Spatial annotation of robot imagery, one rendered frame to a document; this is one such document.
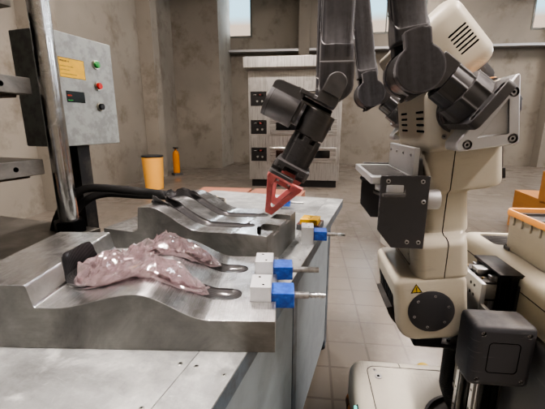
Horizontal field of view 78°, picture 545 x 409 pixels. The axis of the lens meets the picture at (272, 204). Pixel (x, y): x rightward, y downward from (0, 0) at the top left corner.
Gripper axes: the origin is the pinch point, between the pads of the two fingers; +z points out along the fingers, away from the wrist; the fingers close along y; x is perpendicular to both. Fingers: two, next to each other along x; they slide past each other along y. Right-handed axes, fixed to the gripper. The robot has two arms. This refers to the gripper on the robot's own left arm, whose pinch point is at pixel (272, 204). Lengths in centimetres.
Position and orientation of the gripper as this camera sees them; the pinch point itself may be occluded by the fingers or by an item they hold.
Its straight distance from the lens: 65.4
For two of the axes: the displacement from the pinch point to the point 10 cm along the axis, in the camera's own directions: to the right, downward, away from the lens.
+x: 8.9, 4.6, 0.1
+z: -4.5, 8.6, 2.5
